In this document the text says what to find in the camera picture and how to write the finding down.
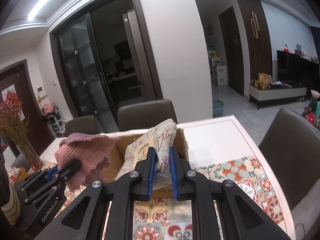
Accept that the teal waste basket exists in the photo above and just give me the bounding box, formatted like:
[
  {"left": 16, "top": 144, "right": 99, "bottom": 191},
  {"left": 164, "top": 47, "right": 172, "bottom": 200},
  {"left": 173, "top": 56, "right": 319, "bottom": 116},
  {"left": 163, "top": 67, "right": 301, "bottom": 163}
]
[{"left": 213, "top": 100, "right": 224, "bottom": 118}]

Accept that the grey chair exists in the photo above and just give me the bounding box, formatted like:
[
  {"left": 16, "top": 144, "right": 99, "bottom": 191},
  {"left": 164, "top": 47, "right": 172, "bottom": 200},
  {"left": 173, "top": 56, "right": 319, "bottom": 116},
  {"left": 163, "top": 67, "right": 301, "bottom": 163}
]
[
  {"left": 259, "top": 107, "right": 319, "bottom": 210},
  {"left": 118, "top": 99, "right": 178, "bottom": 132},
  {"left": 65, "top": 115, "right": 99, "bottom": 137}
]

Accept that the mauve knitted cloth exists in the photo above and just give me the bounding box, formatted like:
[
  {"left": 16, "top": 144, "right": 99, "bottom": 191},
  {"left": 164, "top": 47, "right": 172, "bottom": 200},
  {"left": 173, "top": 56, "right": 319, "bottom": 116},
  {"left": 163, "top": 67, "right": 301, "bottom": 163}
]
[{"left": 54, "top": 133, "right": 119, "bottom": 191}]

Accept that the grey chair left back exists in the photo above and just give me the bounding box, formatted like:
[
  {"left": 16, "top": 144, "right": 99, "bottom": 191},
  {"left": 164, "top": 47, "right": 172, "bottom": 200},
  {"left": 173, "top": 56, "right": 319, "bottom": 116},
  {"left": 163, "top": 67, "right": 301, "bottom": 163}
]
[{"left": 65, "top": 115, "right": 99, "bottom": 137}]

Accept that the beige floral fabric pouch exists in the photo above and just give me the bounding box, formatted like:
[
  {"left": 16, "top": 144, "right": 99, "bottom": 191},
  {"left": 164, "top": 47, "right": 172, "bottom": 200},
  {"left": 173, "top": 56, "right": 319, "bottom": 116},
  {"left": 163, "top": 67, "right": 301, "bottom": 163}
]
[{"left": 115, "top": 118, "right": 178, "bottom": 191}]

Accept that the dark sliding glass door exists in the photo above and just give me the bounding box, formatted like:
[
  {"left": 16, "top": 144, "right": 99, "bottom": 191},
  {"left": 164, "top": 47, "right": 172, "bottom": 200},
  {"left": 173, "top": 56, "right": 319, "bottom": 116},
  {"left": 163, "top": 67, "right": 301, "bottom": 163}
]
[{"left": 50, "top": 0, "right": 163, "bottom": 132}]

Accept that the black television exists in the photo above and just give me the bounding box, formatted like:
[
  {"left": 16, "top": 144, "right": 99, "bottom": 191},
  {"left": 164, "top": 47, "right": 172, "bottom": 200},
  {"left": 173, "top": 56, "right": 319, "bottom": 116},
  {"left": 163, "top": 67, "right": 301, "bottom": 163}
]
[{"left": 277, "top": 50, "right": 319, "bottom": 95}]

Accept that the grey chair middle back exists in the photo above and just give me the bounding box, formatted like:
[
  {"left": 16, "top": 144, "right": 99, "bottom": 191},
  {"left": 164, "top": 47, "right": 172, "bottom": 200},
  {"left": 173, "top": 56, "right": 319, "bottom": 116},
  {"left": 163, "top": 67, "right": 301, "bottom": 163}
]
[{"left": 118, "top": 99, "right": 178, "bottom": 132}]

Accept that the grey chair right side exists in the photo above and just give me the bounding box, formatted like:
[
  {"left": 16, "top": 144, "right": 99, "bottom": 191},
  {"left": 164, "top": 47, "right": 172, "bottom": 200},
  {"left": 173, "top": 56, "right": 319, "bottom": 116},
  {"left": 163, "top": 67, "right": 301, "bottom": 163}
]
[{"left": 259, "top": 107, "right": 319, "bottom": 210}]

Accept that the shoe rack with items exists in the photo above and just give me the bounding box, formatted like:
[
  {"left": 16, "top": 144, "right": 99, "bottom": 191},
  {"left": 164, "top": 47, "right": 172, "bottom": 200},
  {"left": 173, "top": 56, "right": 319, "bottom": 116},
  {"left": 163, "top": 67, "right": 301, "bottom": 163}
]
[{"left": 41, "top": 102, "right": 67, "bottom": 138}]

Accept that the patterned white tablecloth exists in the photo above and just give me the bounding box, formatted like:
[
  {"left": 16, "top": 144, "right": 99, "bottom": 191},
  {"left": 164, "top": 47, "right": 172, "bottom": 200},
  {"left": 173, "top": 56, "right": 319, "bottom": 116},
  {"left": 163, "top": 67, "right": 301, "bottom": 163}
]
[{"left": 7, "top": 114, "right": 296, "bottom": 240}]

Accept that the white storage box hallway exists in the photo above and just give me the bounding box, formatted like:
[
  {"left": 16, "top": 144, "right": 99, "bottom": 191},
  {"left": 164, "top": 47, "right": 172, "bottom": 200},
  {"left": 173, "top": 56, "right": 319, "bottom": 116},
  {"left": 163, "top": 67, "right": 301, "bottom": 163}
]
[{"left": 211, "top": 57, "right": 227, "bottom": 86}]

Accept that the glass vase with dried flowers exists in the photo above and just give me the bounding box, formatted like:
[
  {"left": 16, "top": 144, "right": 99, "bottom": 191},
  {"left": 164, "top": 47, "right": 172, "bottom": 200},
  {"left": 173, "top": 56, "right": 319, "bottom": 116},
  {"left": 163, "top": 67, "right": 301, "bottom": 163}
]
[{"left": 1, "top": 91, "right": 43, "bottom": 171}]

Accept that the white tv cabinet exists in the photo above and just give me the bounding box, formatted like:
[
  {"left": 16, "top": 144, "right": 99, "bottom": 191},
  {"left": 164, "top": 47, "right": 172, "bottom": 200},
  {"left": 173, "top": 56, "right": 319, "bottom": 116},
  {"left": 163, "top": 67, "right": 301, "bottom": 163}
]
[{"left": 249, "top": 85, "right": 307, "bottom": 109}]

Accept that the brown cardboard box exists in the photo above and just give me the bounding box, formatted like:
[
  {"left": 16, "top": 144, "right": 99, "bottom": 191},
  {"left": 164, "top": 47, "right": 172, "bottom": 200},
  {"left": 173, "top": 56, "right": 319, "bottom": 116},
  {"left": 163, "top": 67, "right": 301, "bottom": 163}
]
[{"left": 100, "top": 127, "right": 190, "bottom": 199}]

